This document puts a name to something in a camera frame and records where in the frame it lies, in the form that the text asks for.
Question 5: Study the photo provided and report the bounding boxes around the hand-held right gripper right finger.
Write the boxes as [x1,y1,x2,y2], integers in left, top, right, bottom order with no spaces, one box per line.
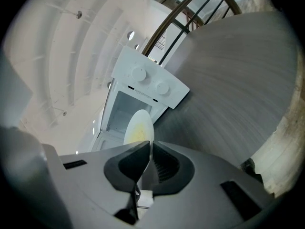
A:
[139,141,275,229]

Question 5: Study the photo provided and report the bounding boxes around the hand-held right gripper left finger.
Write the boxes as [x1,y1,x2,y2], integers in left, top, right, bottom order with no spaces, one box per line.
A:
[41,140,151,229]

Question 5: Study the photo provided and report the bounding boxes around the white plate of food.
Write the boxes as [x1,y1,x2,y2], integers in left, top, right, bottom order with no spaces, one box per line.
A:
[123,109,155,163]

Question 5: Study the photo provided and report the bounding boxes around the white microwave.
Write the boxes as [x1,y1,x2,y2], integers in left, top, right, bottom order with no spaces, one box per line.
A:
[89,45,191,153]

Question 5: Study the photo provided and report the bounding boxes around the white microwave knob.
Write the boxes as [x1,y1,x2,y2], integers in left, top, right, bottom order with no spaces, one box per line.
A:
[155,81,171,96]
[131,66,148,82]

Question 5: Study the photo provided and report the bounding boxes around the metal ceiling sprinkler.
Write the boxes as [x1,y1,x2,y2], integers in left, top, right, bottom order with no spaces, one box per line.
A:
[62,10,83,20]
[52,106,68,116]

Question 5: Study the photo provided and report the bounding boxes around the brown handrail with black bars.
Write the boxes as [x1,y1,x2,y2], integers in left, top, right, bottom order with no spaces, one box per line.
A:
[141,0,243,65]

